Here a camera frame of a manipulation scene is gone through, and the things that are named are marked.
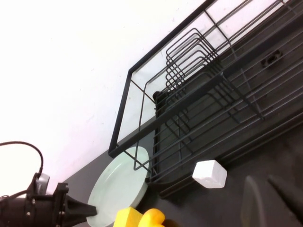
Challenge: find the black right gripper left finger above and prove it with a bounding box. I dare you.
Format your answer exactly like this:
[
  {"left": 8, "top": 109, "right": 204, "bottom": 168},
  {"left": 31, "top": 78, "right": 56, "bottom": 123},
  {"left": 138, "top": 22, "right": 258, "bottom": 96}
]
[{"left": 243, "top": 176, "right": 262, "bottom": 227}]

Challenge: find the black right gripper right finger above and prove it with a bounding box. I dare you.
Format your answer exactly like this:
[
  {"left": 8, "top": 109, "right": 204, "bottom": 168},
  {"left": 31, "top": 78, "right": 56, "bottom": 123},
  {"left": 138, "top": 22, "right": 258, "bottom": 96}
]
[{"left": 267, "top": 177, "right": 303, "bottom": 213}]

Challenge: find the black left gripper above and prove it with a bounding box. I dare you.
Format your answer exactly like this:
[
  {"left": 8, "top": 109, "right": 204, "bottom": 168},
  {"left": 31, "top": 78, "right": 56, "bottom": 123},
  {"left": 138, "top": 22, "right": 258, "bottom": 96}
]
[{"left": 25, "top": 182, "right": 98, "bottom": 227}]

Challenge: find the light green round plate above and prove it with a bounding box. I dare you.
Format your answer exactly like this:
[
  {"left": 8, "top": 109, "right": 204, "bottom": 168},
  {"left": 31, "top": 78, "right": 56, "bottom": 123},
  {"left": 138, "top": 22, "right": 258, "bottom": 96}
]
[{"left": 86, "top": 146, "right": 150, "bottom": 227}]

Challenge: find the yellow foam cube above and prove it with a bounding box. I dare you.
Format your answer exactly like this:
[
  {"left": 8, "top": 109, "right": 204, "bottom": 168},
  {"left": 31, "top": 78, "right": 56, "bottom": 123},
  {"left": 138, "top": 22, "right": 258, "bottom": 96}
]
[{"left": 114, "top": 207, "right": 145, "bottom": 227}]

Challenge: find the white foam cube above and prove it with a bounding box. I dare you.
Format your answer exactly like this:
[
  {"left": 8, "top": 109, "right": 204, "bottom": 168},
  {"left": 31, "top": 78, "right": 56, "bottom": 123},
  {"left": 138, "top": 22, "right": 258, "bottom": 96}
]
[{"left": 192, "top": 159, "right": 228, "bottom": 189}]

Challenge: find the yellow rubber duck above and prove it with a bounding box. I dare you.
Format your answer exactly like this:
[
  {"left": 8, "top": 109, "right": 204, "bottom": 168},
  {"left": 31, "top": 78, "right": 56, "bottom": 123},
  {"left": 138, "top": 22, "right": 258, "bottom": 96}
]
[{"left": 138, "top": 208, "right": 180, "bottom": 227}]

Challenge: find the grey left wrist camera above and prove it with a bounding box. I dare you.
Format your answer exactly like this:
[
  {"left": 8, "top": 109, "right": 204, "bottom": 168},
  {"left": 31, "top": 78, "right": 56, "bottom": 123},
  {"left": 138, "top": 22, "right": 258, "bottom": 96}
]
[{"left": 33, "top": 172, "right": 51, "bottom": 193}]

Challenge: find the black camera cable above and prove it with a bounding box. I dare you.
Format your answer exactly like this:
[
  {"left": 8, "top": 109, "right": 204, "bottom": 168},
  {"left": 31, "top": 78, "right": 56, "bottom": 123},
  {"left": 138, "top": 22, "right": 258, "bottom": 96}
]
[{"left": 0, "top": 141, "right": 45, "bottom": 175}]

